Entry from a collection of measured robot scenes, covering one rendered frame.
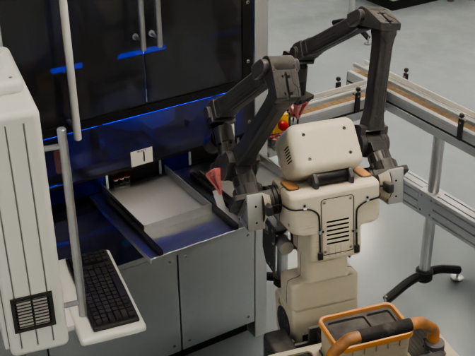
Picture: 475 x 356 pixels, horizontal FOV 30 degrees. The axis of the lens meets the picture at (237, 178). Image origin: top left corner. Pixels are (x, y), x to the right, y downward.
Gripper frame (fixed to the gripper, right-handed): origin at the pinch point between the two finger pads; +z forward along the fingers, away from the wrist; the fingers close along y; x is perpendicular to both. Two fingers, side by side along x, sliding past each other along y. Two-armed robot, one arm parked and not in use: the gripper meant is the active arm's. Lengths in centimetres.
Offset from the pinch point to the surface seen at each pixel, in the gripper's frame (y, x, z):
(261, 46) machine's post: 23.1, -5.5, -16.8
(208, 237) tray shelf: -8, 49, 24
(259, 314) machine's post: 14, -3, 104
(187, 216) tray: 5, 47, 24
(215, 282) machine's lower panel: 21, 17, 79
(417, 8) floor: 219, -420, 139
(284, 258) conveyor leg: 24, -28, 92
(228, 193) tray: 8.0, 24.4, 25.8
